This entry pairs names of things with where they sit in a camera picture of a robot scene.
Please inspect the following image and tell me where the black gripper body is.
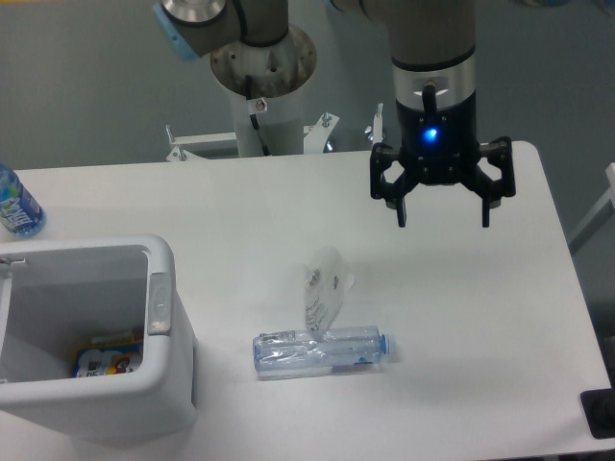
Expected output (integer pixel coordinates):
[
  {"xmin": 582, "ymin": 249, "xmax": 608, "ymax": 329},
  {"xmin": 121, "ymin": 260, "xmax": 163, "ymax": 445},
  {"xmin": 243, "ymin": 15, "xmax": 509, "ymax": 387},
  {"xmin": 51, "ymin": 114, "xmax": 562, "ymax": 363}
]
[{"xmin": 396, "ymin": 94, "xmax": 478, "ymax": 185}]

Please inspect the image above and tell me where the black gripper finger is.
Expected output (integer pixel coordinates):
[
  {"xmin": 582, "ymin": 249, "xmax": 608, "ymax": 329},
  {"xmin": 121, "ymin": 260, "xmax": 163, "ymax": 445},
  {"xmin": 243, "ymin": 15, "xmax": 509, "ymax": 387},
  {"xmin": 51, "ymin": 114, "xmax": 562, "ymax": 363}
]
[
  {"xmin": 468, "ymin": 135, "xmax": 517, "ymax": 229},
  {"xmin": 369, "ymin": 142, "xmax": 424, "ymax": 229}
]

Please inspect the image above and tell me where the clear plastic bag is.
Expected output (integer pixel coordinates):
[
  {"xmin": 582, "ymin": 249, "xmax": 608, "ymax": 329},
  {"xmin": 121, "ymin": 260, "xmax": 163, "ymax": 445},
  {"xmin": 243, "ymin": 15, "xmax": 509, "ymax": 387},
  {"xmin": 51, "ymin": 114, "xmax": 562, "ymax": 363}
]
[{"xmin": 304, "ymin": 246, "xmax": 356, "ymax": 336}]

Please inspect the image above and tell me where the crushed clear water bottle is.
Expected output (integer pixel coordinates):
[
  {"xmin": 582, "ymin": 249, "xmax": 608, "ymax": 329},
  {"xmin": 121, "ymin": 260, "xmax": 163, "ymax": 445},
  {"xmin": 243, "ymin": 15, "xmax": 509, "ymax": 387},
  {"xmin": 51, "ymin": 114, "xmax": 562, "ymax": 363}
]
[{"xmin": 252, "ymin": 326, "xmax": 397, "ymax": 379}]

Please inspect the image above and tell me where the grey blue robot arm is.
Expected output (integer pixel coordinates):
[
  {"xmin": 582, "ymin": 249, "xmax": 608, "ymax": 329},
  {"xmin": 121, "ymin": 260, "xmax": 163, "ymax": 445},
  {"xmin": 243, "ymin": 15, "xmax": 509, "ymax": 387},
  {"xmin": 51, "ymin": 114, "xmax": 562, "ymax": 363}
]
[{"xmin": 153, "ymin": 1, "xmax": 516, "ymax": 226}]

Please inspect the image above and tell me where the white plastic trash can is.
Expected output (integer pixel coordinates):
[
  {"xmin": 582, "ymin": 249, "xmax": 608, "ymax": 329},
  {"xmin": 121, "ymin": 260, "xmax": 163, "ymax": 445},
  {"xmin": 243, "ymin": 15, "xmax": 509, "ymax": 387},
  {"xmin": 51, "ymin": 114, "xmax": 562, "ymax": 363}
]
[{"xmin": 1, "ymin": 235, "xmax": 197, "ymax": 440}]

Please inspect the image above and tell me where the yellow snack package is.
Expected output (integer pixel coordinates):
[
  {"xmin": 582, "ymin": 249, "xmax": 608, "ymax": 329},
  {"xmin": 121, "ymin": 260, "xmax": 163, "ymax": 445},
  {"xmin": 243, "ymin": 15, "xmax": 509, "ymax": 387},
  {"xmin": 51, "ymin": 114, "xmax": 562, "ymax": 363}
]
[{"xmin": 71, "ymin": 329, "xmax": 143, "ymax": 378}]

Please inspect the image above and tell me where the blue labelled water bottle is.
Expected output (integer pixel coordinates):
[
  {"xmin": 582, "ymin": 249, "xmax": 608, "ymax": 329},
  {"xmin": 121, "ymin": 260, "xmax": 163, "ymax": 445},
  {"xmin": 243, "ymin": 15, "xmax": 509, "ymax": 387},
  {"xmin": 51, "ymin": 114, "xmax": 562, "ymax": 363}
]
[{"xmin": 1, "ymin": 164, "xmax": 46, "ymax": 237}]

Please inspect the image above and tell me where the white metal bracket right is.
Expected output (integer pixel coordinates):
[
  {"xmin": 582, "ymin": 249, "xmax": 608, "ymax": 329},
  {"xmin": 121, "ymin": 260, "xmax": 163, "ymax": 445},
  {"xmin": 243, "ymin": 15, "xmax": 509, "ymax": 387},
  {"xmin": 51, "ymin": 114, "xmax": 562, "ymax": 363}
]
[{"xmin": 303, "ymin": 102, "xmax": 386, "ymax": 155}]

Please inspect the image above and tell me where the white metal bracket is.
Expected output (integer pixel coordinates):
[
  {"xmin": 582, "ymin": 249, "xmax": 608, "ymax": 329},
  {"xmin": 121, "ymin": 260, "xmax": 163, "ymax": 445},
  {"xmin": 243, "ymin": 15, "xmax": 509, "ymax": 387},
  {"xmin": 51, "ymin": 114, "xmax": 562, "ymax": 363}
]
[
  {"xmin": 165, "ymin": 125, "xmax": 238, "ymax": 162},
  {"xmin": 303, "ymin": 102, "xmax": 386, "ymax": 155}
]

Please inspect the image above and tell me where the white frame at right edge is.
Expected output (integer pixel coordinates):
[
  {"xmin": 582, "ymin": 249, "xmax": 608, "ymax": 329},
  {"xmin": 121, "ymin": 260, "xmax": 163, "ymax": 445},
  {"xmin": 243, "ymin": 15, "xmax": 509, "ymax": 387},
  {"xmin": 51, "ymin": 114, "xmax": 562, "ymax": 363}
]
[{"xmin": 568, "ymin": 162, "xmax": 614, "ymax": 255}]

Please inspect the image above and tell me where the black cable on pedestal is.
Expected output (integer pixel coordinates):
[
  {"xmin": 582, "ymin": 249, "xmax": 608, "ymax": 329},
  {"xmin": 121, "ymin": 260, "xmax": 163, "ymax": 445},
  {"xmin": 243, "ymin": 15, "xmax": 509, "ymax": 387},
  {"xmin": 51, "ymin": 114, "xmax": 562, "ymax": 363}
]
[{"xmin": 243, "ymin": 74, "xmax": 271, "ymax": 157}]

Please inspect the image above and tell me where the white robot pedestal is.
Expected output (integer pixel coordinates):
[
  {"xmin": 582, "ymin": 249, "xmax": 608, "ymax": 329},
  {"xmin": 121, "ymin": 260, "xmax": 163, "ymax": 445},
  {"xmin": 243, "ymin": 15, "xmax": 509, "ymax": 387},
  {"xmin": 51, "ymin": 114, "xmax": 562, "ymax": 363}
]
[{"xmin": 210, "ymin": 25, "xmax": 317, "ymax": 158}]

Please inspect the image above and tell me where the white metal bracket left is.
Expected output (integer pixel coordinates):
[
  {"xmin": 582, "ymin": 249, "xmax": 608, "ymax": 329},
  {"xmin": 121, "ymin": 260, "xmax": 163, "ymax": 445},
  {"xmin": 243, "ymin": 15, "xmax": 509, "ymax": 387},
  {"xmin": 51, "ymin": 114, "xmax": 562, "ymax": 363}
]
[{"xmin": 165, "ymin": 125, "xmax": 238, "ymax": 162}]

